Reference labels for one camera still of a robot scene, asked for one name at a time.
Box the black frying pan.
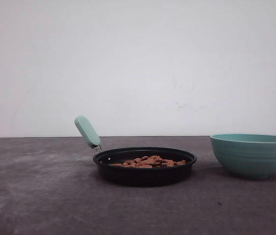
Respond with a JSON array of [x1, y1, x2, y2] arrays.
[[74, 116, 197, 186]]

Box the brown beef cubes pile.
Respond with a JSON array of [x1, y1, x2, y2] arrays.
[[110, 155, 186, 168]]

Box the teal ceramic bowl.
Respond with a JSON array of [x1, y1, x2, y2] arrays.
[[210, 134, 276, 179]]

